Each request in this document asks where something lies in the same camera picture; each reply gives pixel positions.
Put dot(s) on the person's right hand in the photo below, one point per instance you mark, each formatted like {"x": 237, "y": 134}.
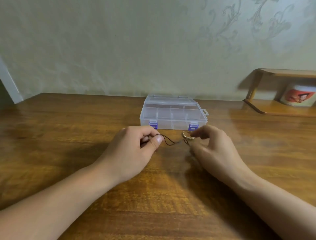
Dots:
{"x": 217, "y": 151}

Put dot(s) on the person's left hand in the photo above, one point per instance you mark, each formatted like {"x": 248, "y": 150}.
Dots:
{"x": 126, "y": 153}

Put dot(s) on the clear plastic organizer box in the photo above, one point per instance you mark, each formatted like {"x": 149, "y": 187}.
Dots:
{"x": 173, "y": 112}

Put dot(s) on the person's right forearm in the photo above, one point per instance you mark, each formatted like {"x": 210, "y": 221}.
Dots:
{"x": 279, "y": 207}

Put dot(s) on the person's left forearm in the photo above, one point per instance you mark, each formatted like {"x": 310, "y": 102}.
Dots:
{"x": 47, "y": 207}

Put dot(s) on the wooden shelf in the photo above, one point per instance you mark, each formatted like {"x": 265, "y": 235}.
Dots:
{"x": 279, "y": 106}

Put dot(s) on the white printed mug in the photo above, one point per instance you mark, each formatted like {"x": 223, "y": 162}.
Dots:
{"x": 297, "y": 94}

